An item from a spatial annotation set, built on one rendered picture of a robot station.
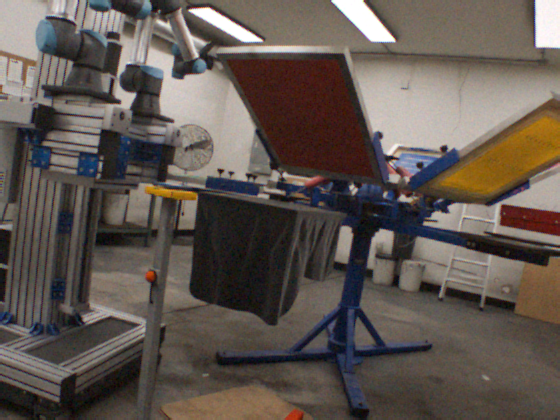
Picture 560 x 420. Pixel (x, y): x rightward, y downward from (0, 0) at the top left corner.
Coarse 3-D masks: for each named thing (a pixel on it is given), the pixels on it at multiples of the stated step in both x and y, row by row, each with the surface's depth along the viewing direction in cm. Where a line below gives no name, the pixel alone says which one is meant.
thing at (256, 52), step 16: (224, 48) 192; (240, 48) 188; (256, 48) 184; (272, 48) 180; (288, 48) 176; (304, 48) 173; (320, 48) 169; (336, 48) 166; (224, 64) 197; (352, 64) 171; (352, 80) 174; (240, 96) 212; (352, 96) 181; (368, 128) 194; (368, 144) 203; (352, 176) 229
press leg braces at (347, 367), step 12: (336, 312) 291; (348, 312) 288; (360, 312) 301; (324, 324) 287; (348, 324) 282; (372, 324) 307; (312, 336) 284; (348, 336) 276; (372, 336) 310; (300, 348) 281; (348, 348) 270; (348, 360) 265; (348, 372) 259
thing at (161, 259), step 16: (144, 192) 158; (160, 192) 155; (176, 192) 154; (160, 224) 160; (160, 240) 160; (160, 256) 160; (160, 272) 159; (160, 288) 161; (160, 304) 162; (160, 320) 163; (144, 336) 163; (144, 352) 163; (144, 368) 162; (144, 384) 162; (144, 400) 162; (144, 416) 163
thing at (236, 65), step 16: (240, 64) 192; (256, 64) 188; (272, 64) 184; (240, 80) 202; (256, 80) 197; (272, 80) 193; (256, 96) 207; (272, 96) 202; (288, 96) 198; (256, 112) 217; (272, 112) 212; (288, 112) 207; (272, 128) 223; (288, 128) 218; (304, 128) 213; (272, 144) 235; (288, 144) 229; (304, 144) 223; (288, 160) 242; (304, 160) 235; (320, 160) 229
